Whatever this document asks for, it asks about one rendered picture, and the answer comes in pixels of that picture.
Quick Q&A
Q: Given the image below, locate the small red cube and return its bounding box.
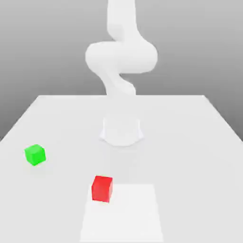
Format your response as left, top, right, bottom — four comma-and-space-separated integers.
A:
91, 175, 113, 203

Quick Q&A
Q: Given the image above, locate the small green cube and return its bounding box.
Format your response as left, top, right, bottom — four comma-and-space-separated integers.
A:
24, 143, 47, 167

